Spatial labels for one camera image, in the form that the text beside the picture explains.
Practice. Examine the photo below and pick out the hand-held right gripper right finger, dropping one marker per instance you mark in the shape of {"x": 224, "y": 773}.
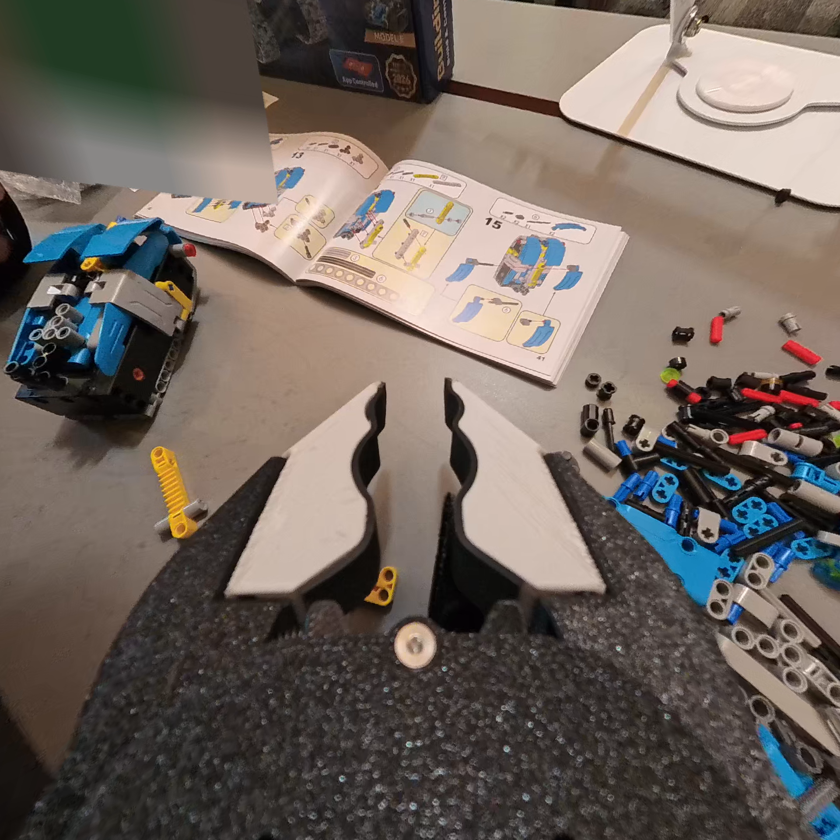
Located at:
{"x": 525, "y": 525}

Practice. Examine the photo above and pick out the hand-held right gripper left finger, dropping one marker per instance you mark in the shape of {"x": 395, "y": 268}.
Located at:
{"x": 315, "y": 518}

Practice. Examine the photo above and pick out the yellow toothed rack piece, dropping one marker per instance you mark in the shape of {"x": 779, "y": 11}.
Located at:
{"x": 172, "y": 489}

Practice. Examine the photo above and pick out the pile of brick pieces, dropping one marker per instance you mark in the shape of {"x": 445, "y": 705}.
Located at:
{"x": 735, "y": 492}

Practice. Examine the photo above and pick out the blue brick vehicle model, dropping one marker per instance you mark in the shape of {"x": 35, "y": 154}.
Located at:
{"x": 118, "y": 295}

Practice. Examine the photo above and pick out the grey desk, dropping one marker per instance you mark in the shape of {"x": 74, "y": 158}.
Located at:
{"x": 262, "y": 407}

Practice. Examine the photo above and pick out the yellow angled brick piece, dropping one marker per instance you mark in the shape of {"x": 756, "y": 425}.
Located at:
{"x": 384, "y": 587}

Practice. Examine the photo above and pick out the building instruction booklet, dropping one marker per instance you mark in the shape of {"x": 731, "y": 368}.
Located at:
{"x": 459, "y": 262}

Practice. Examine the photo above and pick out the crumpled clear plastic bag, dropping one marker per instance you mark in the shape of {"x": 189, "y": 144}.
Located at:
{"x": 39, "y": 187}

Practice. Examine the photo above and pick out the white laptop stand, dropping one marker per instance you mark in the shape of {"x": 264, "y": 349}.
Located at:
{"x": 722, "y": 98}

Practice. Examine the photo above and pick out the blue black toy box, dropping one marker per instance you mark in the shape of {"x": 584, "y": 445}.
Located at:
{"x": 367, "y": 46}

